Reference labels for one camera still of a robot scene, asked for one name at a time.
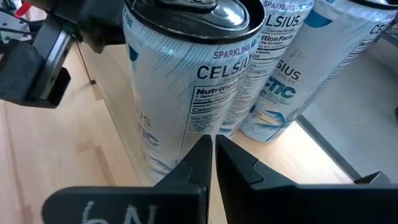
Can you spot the white Celsius Arctic can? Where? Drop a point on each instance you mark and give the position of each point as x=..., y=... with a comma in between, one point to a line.
x=186, y=93
x=273, y=46
x=326, y=62

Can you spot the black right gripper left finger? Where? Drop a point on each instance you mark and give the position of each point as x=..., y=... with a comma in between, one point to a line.
x=155, y=202

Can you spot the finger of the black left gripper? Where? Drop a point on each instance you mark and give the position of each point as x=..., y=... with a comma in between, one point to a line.
x=15, y=74

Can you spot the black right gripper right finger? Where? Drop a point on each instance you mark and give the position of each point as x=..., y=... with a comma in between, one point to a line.
x=264, y=199

